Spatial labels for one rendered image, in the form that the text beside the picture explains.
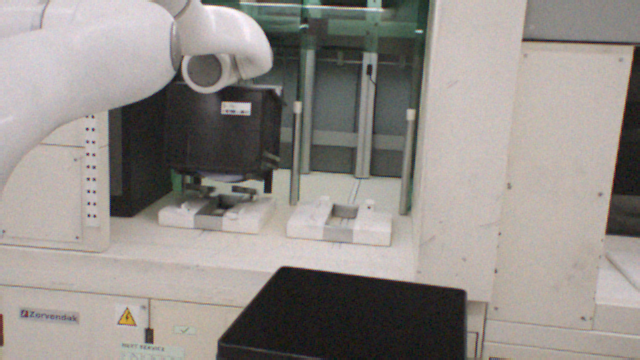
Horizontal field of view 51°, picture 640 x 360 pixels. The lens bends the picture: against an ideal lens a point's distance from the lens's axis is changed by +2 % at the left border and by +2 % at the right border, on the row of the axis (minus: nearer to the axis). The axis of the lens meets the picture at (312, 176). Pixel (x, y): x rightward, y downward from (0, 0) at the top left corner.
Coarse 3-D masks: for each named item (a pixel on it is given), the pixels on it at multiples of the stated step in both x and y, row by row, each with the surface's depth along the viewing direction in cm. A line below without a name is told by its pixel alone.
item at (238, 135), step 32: (192, 96) 138; (224, 96) 137; (256, 96) 136; (192, 128) 137; (224, 128) 136; (256, 128) 136; (192, 160) 137; (224, 160) 136; (256, 160) 135; (256, 192) 156
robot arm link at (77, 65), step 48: (96, 0) 75; (144, 0) 76; (0, 48) 62; (48, 48) 65; (96, 48) 68; (144, 48) 72; (0, 96) 57; (48, 96) 63; (96, 96) 70; (144, 96) 75; (0, 144) 54; (0, 192) 53
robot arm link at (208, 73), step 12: (192, 60) 116; (204, 60) 116; (216, 60) 116; (228, 60) 117; (192, 72) 116; (204, 72) 116; (216, 72) 116; (228, 72) 117; (192, 84) 117; (204, 84) 117; (216, 84) 117; (228, 84) 121
